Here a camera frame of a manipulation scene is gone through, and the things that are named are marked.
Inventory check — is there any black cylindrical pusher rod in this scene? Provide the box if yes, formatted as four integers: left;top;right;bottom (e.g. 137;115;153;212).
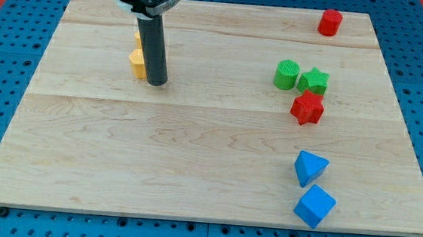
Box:
137;16;168;86

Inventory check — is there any yellow hexagon block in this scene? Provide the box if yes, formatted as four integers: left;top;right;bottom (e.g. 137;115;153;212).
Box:
128;49;147;79

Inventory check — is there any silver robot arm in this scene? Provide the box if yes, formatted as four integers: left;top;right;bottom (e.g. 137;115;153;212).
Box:
117;0;180;86

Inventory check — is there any yellow heart block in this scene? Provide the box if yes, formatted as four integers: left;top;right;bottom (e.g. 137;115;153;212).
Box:
134;31;143;50

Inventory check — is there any green cylinder block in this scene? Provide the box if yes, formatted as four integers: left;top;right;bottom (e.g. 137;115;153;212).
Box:
273;60;300;91

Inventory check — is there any light wooden board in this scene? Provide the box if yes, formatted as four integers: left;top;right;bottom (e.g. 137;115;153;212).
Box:
0;0;423;237

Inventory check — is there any green star block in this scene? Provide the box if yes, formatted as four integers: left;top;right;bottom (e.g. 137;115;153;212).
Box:
296;67;330;95

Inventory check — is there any red star block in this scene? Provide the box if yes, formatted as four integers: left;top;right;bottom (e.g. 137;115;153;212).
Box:
290;90;324;125

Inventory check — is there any red cylinder block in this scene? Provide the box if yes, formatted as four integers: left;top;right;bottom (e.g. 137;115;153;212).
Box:
317;9;343;37

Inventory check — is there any blue triangle block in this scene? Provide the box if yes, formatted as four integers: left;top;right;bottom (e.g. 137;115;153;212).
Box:
294;150;330;187

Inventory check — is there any blue cube block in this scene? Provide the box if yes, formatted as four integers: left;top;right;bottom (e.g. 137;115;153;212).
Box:
293;184;336;229

